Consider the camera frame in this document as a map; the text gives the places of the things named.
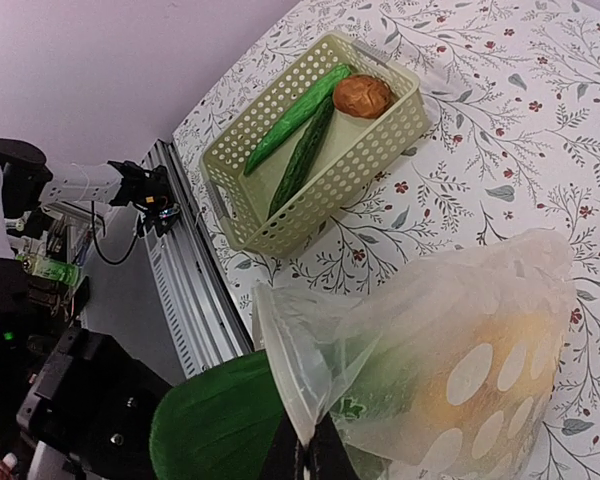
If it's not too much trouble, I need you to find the aluminium front rail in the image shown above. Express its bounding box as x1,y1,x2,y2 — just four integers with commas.
143,140,254,378

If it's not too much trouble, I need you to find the floral patterned table mat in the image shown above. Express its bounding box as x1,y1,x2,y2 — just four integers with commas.
174,1,600,479

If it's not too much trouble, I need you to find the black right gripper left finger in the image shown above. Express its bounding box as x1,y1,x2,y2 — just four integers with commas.
259,414,305,480

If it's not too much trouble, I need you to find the light green cucumber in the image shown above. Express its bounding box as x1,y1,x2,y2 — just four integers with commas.
243,64,352,176

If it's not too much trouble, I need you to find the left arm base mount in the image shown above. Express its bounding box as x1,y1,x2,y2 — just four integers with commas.
108,160,181,237

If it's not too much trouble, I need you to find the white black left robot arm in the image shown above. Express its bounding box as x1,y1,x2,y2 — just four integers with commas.
0,138,180,479

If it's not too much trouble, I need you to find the brown potato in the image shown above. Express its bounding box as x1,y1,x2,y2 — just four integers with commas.
332,74,393,119

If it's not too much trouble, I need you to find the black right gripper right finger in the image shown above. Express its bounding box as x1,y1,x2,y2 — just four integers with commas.
307,414,360,480

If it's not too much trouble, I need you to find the green clear bottle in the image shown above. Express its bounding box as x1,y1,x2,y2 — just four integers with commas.
16,253,80,287

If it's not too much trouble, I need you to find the clear zip top bag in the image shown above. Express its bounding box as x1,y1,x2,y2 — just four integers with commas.
253,229,576,479

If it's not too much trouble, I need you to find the dark green cucumber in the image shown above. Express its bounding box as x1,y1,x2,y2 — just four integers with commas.
268,96,335,218

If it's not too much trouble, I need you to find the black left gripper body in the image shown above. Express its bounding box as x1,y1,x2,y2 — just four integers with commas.
16,327,172,479

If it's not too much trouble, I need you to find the white green bok choy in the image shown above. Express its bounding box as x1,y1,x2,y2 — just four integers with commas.
149,350,283,479

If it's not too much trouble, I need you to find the pale green plastic basket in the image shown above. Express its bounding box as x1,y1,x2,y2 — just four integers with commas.
201,31,430,258

